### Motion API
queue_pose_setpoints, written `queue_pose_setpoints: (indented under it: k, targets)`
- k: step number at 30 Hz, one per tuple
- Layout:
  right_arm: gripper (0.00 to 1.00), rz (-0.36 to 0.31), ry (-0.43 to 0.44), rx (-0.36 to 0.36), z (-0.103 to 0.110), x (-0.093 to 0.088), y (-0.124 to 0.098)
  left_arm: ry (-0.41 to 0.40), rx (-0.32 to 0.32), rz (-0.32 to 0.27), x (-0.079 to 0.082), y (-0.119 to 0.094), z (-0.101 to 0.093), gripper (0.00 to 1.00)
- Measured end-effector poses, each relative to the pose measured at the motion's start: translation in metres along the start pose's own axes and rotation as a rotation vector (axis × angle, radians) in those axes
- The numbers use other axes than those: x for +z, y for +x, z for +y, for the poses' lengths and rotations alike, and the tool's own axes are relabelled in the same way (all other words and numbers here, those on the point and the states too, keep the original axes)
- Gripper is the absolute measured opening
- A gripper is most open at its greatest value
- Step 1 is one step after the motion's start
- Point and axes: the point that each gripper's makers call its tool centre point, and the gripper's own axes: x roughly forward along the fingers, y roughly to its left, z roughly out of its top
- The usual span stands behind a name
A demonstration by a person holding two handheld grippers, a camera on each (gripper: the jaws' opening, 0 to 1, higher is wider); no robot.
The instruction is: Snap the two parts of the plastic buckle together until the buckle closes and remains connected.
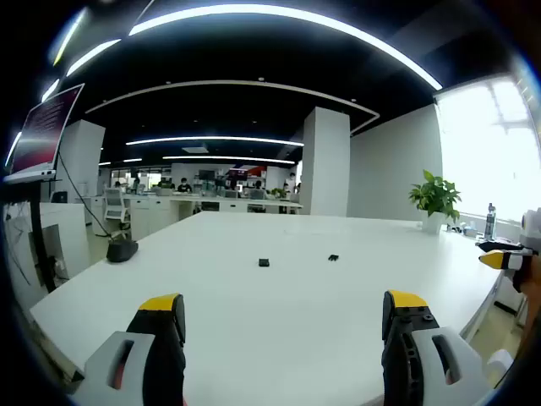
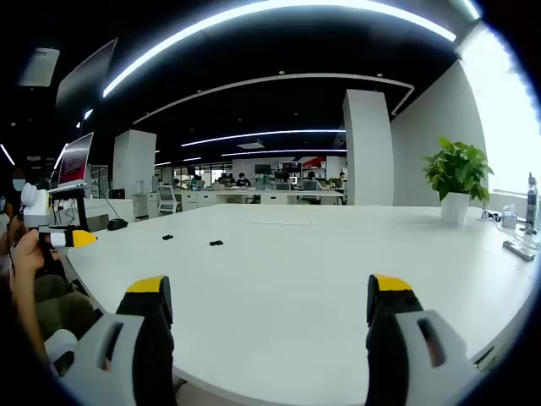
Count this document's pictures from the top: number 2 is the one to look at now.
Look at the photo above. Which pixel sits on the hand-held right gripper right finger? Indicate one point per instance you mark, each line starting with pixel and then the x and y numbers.
pixel 393 359

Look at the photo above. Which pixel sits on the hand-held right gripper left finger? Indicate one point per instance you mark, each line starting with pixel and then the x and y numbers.
pixel 145 363

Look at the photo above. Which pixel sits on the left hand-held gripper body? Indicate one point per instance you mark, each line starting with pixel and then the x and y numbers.
pixel 36 209

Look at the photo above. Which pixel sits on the black pronged plastic buckle part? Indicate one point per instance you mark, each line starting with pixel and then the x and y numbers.
pixel 167 237

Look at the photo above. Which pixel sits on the black socket plastic buckle part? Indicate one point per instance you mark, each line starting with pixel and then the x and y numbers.
pixel 216 243

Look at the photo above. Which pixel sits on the person's left hand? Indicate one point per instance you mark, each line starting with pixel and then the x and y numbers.
pixel 28 254

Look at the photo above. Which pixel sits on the black monitor stand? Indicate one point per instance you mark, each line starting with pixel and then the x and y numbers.
pixel 82 211

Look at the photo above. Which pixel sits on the black computer mouse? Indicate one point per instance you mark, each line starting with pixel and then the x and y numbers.
pixel 117 224

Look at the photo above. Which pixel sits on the computer monitor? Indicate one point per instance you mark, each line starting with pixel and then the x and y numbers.
pixel 76 158

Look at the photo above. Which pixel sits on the white worn device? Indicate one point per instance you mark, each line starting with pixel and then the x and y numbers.
pixel 59 342

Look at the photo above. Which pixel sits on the hanging dark ceiling screen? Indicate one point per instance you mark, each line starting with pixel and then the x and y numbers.
pixel 84 80

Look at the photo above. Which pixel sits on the white ceiling air conditioner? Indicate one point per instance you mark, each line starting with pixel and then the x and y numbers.
pixel 39 67

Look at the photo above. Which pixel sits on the flat clear tray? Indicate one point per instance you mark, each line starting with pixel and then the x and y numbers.
pixel 522 249

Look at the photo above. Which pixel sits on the white office desk row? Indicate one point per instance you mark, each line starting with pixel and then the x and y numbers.
pixel 236 198

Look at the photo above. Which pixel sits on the small white box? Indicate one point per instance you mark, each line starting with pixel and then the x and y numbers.
pixel 509 217

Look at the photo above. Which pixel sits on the green potted plant white pot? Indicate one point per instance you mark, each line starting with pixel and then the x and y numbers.
pixel 458 177

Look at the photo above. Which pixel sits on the dark water bottle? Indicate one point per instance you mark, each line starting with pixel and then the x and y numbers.
pixel 532 203

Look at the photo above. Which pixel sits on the bright window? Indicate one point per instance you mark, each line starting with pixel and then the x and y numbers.
pixel 503 127

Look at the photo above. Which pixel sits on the long ceiling light strip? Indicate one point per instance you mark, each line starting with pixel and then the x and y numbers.
pixel 253 17

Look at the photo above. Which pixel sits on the red wall display screen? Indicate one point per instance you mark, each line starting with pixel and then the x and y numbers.
pixel 291 166

